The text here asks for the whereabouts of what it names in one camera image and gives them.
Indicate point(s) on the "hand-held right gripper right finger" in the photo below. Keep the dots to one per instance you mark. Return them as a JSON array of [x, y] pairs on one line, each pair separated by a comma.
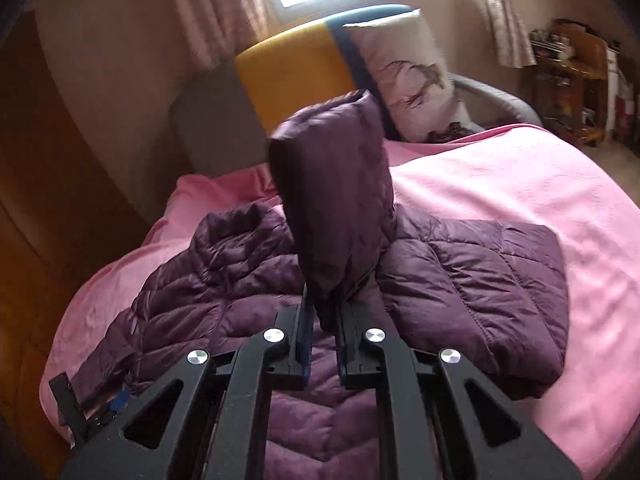
[[349, 360]]

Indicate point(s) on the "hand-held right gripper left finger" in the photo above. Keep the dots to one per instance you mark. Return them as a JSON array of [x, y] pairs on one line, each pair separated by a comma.
[[303, 355]]

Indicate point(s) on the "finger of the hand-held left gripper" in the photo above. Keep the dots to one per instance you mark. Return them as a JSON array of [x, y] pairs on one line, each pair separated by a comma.
[[119, 402], [67, 405]]

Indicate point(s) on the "purple quilted down jacket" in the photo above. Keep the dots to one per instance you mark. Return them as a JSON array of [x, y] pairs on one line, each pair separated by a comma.
[[450, 285]]

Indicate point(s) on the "wooden wardrobe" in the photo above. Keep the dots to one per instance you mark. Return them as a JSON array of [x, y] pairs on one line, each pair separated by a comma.
[[45, 185]]

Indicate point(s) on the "pink blanket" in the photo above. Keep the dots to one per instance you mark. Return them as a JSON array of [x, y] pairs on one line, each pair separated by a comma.
[[500, 185]]

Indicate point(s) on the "yellow grey blue headboard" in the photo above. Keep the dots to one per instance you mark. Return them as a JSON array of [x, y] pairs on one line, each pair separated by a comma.
[[290, 70]]

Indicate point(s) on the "white deer print pillow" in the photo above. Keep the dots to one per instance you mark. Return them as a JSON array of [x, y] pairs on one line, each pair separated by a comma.
[[400, 60]]

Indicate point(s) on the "pink patterned curtain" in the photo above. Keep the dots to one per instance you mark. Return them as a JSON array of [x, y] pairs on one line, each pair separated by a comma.
[[500, 15], [220, 5]]

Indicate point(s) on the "wooden shelf unit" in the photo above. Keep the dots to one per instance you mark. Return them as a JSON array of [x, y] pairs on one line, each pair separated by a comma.
[[570, 75]]

